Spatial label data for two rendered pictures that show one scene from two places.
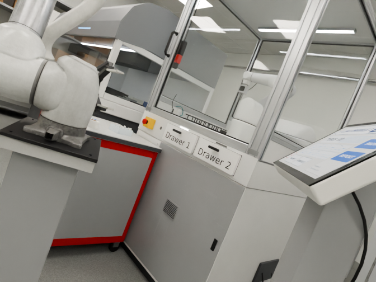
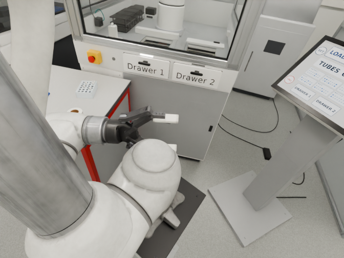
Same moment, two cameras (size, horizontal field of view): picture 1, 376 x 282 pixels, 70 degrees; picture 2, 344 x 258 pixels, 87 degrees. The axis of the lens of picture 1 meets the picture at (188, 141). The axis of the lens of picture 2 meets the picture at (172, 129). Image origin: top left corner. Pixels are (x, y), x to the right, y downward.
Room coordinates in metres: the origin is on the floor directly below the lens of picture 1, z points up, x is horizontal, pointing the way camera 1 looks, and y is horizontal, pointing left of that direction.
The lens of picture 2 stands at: (0.69, 0.57, 1.39)
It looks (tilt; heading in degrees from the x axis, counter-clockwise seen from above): 44 degrees down; 320
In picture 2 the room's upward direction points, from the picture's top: 9 degrees clockwise
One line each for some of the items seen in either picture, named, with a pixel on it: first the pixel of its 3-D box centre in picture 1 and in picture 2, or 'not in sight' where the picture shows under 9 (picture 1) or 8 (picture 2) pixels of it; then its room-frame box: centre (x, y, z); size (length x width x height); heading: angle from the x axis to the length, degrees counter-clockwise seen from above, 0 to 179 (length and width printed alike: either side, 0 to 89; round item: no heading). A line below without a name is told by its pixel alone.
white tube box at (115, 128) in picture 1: (121, 130); (87, 89); (1.67, 0.42, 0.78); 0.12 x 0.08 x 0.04; 149
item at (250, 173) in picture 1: (229, 154); (168, 42); (1.95, -0.31, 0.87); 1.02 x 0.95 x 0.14; 45
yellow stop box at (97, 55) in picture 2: (149, 122); (94, 57); (1.86, 0.30, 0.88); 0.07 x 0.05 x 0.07; 45
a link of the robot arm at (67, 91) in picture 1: (71, 89); (149, 176); (0.91, 0.44, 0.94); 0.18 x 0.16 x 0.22; 114
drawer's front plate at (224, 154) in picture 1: (215, 155); (195, 76); (1.41, -0.17, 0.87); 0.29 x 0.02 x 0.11; 45
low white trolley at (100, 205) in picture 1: (81, 178); (77, 140); (1.72, 0.56, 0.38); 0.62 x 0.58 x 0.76; 45
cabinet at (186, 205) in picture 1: (205, 213); (164, 91); (1.94, -0.32, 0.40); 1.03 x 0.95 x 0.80; 45
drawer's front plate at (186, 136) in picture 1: (179, 137); (146, 66); (1.64, 0.06, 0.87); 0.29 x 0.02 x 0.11; 45
